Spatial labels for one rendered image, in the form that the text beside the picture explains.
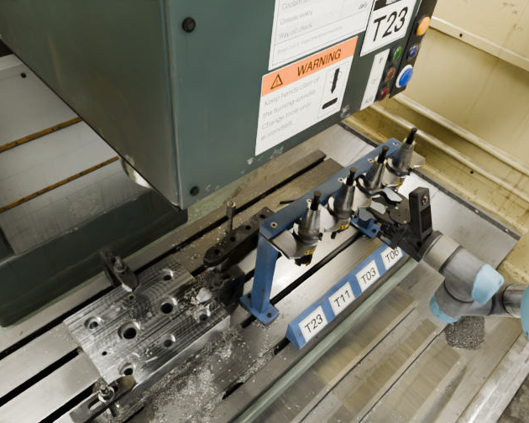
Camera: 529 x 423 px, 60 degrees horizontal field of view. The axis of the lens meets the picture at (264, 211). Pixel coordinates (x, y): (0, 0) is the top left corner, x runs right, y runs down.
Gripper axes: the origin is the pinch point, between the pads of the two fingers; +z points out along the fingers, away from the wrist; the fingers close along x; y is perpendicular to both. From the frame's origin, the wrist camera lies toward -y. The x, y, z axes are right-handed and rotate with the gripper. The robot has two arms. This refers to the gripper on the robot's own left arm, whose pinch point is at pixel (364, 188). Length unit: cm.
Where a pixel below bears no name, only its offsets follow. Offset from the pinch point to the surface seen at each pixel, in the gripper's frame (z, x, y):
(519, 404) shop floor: -73, 70, 117
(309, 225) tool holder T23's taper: -2.3, -23.5, -5.7
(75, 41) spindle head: 12, -57, -47
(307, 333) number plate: -10.7, -24.4, 26.7
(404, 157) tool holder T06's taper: -2.3, 9.5, -6.3
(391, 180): -3.4, 5.1, -2.1
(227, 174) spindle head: -6, -50, -37
